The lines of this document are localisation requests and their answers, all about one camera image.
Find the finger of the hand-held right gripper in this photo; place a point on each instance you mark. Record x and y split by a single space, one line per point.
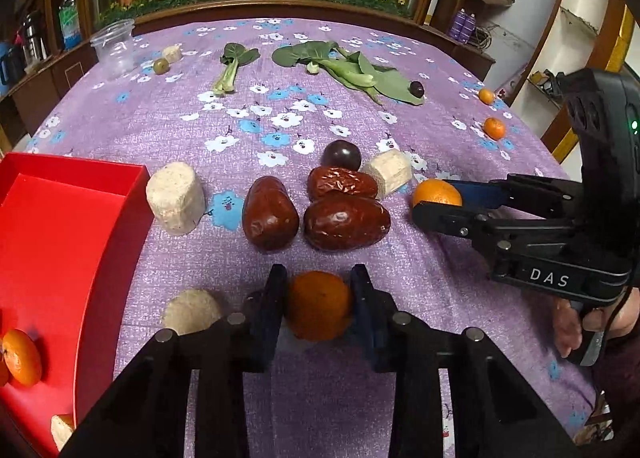
480 193
450 220

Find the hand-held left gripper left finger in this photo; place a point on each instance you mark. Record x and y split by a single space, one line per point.
272 303

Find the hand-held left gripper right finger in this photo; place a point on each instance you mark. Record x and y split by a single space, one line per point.
361 305

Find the orange tangerine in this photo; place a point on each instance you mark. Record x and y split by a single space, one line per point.
435 193
486 95
21 357
494 128
319 305

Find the red box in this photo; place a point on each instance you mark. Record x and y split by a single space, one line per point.
60 248

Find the person's right hand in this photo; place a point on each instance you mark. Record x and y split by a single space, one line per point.
567 325

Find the red date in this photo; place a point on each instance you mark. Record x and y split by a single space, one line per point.
342 183
346 223
270 218

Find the small dark purple plum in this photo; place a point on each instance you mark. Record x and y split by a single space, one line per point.
416 88

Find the large dark purple plum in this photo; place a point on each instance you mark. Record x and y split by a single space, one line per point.
341 154

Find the purple bottle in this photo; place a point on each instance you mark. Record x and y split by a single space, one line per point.
469 27
456 24

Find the large bok choy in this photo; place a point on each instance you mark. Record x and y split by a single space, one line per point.
350 70

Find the purple floral tablecloth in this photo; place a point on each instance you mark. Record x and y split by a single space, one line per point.
190 103

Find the small bok choy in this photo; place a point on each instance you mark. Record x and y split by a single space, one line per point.
232 65

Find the green jujube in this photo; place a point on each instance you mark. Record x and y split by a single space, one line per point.
161 66

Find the clear plastic cup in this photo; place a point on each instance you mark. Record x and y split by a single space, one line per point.
114 50

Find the wooden side cabinet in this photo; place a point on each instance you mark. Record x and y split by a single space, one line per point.
45 88

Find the green plastic bottle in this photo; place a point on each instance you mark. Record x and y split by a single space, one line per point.
69 23

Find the steel thermos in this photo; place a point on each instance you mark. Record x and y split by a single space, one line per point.
32 38

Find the blue container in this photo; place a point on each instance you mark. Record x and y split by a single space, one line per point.
2 68

